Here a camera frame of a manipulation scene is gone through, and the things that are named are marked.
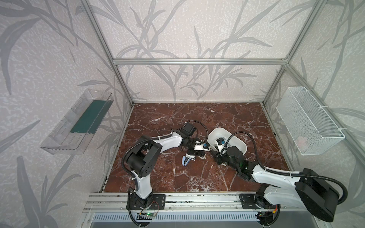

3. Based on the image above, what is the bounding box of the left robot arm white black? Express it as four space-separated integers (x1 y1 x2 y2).
121 132 205 201

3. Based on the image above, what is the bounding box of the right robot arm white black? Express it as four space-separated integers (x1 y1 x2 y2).
211 145 348 222

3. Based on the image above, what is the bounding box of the white plastic tray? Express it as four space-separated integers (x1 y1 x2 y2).
208 127 247 155

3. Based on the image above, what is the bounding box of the blue staple remover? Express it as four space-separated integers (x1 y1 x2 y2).
182 154 195 167

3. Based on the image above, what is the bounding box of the pink item in basket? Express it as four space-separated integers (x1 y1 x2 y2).
295 136 309 151

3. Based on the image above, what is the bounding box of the green circuit board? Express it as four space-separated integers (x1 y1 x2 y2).
137 211 158 220

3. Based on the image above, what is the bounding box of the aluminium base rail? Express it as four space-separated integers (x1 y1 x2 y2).
82 192 323 213

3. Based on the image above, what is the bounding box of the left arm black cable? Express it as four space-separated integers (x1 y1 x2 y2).
121 119 209 177

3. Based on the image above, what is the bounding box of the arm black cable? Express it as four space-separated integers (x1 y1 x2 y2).
121 119 209 177
223 131 348 204

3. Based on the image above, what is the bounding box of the white wire mesh basket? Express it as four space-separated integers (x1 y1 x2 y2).
277 86 346 156

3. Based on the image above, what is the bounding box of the aluminium cage frame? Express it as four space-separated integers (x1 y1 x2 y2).
88 1 365 195

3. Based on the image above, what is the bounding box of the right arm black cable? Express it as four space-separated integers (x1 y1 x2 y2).
223 131 348 204

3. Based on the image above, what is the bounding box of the clear plastic wall bin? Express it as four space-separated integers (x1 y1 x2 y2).
40 89 114 155

